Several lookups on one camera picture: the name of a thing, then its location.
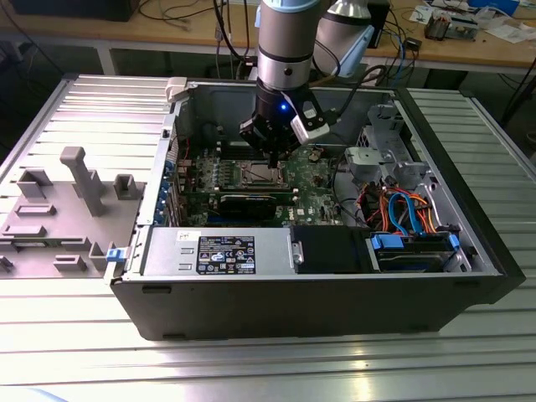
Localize black plastic drive shroud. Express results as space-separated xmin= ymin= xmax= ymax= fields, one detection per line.
xmin=292 ymin=225 xmax=373 ymax=276

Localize metal socket cover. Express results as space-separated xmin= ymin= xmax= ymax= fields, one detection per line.
xmin=238 ymin=161 xmax=291 ymax=188

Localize wooden workbench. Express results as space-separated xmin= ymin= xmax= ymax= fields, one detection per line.
xmin=0 ymin=0 xmax=536 ymax=79

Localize blue data wire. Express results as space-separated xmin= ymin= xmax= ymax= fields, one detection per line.
xmin=387 ymin=188 xmax=425 ymax=236

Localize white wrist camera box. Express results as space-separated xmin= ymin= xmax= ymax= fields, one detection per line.
xmin=289 ymin=98 xmax=332 ymax=143

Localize green motherboard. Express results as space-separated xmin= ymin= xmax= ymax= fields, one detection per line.
xmin=174 ymin=142 xmax=351 ymax=229

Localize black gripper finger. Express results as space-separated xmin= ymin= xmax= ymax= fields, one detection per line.
xmin=239 ymin=116 xmax=278 ymax=169
xmin=275 ymin=122 xmax=303 ymax=170

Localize silver drive cage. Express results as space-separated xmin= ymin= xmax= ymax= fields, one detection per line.
xmin=359 ymin=102 xmax=422 ymax=152

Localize black graphics card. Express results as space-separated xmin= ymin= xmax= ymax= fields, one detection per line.
xmin=218 ymin=192 xmax=278 ymax=222

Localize silver metal device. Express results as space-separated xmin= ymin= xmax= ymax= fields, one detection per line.
xmin=450 ymin=15 xmax=482 ymax=42

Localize silver power supply unit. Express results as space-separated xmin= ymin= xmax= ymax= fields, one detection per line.
xmin=140 ymin=227 xmax=294 ymax=277

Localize black tower box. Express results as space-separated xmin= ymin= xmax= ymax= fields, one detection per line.
xmin=374 ymin=0 xmax=391 ymax=49

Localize blue plastic latch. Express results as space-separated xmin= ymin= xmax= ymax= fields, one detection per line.
xmin=106 ymin=246 xmax=129 ymax=265

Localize multicoloured power wire bundle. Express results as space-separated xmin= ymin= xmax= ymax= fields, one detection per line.
xmin=355 ymin=182 xmax=443 ymax=236

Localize hard disk in blue carrier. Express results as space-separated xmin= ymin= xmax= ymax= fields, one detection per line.
xmin=366 ymin=231 xmax=462 ymax=274

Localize CPU cooler heatsink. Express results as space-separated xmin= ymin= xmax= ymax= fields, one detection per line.
xmin=424 ymin=10 xmax=452 ymax=42

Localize silver metal bracket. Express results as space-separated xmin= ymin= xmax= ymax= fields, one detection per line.
xmin=344 ymin=146 xmax=397 ymax=185

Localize white paper sheets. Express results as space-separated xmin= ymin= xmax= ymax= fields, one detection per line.
xmin=487 ymin=23 xmax=527 ymax=44

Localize black PC case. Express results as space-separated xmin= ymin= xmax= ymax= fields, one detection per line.
xmin=109 ymin=77 xmax=527 ymax=343

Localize power supply rating label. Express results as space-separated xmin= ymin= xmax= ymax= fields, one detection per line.
xmin=196 ymin=234 xmax=256 ymax=276

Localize grey parts rack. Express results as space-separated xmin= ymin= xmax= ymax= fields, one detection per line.
xmin=0 ymin=146 xmax=148 ymax=280

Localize black equipment case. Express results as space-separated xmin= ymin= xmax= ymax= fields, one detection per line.
xmin=8 ymin=0 xmax=142 ymax=23

